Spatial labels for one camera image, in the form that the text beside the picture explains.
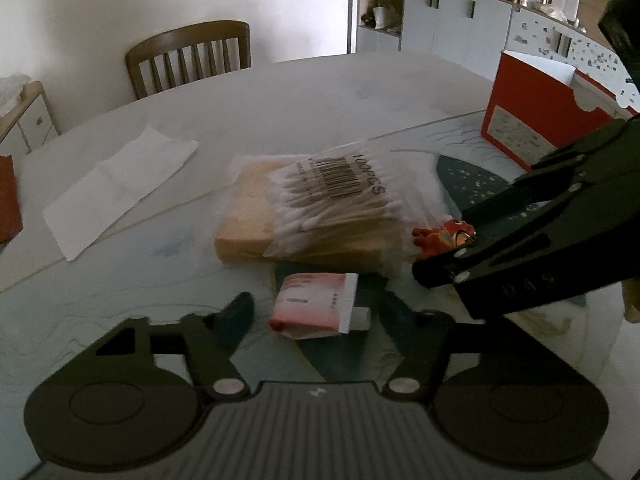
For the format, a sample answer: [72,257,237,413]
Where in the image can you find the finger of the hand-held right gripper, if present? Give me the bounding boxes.
[460,117,640,242]
[411,182,640,322]

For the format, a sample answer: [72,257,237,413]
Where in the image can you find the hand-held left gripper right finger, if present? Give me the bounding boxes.
[381,291,507,404]

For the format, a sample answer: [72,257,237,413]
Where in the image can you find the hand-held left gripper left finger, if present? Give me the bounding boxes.
[95,291,256,402]

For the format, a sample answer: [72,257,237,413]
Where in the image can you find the pink tube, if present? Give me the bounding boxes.
[268,272,372,341]

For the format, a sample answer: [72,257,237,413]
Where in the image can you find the red cardboard box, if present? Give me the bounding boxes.
[480,51,640,174]

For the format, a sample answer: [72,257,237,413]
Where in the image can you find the small red toy figure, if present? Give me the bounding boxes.
[411,219,477,261]

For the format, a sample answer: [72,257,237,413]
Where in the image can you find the beige block in wrapper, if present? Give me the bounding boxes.
[215,160,403,274]

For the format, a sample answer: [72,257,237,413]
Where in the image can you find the cotton swab packet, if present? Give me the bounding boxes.
[227,149,446,267]

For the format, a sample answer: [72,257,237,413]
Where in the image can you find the white paper sheet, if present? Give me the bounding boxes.
[42,125,200,262]

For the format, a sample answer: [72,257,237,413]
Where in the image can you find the wooden chair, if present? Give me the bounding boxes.
[125,20,252,101]

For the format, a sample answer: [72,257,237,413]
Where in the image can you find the white sideboard with wooden top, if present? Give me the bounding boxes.
[0,80,61,157]

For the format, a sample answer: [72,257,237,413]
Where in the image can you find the white plastic bag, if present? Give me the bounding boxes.
[0,75,32,104]

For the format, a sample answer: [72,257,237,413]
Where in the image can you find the white wall cabinet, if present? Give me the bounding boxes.
[350,0,640,113]

